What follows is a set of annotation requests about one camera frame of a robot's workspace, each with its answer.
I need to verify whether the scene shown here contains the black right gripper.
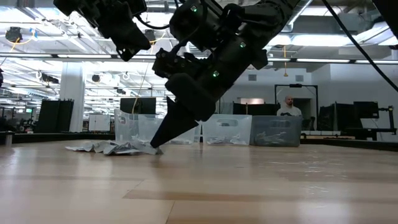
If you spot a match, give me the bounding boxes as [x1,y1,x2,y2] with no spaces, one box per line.
[150,73,218,149]

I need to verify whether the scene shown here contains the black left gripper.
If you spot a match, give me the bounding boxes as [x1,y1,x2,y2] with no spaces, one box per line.
[98,0,152,62]

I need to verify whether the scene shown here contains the black monitor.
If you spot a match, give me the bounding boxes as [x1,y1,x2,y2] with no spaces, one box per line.
[119,97,157,115]

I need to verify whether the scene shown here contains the large clear plastic bin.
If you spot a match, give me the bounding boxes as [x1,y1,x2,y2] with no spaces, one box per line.
[113,108,201,146]

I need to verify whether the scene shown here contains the long ceiling light bar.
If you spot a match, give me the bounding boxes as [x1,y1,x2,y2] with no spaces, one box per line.
[0,52,398,65]

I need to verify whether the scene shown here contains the small clear plastic bin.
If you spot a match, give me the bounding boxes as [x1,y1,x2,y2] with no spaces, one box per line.
[201,114,253,146]

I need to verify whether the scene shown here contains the white building pillar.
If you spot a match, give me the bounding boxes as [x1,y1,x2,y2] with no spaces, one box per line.
[59,62,87,133]

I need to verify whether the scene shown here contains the white cabinet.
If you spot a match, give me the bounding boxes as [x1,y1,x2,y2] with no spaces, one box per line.
[88,114,112,133]

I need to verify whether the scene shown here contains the black low partition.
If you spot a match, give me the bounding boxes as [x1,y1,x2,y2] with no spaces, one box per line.
[232,102,282,116]

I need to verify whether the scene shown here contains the black room divider panel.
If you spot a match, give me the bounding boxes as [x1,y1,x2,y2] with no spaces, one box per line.
[34,98,75,134]

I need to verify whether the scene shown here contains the long white bandage wrapper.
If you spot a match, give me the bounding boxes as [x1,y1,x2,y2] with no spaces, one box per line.
[254,130,289,146]

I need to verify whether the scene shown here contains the grey plastic bin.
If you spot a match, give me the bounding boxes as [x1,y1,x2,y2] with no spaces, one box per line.
[250,115,303,147]

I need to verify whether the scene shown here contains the person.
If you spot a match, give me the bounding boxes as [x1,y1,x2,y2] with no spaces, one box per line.
[275,95,303,118]

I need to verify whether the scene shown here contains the black desk monitors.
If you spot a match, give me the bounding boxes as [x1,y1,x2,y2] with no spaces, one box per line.
[318,101,380,130]

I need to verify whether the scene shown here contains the black ceiling cable reel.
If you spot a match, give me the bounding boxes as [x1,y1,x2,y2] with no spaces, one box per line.
[5,26,23,44]
[144,29,157,44]

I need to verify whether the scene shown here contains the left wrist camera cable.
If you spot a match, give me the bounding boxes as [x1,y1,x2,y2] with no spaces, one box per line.
[135,14,171,31]

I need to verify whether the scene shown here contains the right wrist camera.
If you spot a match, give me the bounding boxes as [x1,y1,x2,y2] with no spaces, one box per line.
[151,48,203,80]

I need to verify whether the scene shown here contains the yellow hanging pull cord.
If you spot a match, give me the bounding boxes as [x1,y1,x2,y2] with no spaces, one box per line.
[282,45,289,78]

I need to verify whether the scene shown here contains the black frame stand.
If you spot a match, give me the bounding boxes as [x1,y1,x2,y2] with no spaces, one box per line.
[274,83,319,125]

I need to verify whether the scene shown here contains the black overhead cable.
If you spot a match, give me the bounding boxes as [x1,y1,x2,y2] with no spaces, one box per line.
[321,0,398,93]

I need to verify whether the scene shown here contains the black post stand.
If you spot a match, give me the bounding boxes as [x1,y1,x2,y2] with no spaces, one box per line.
[377,105,398,135]

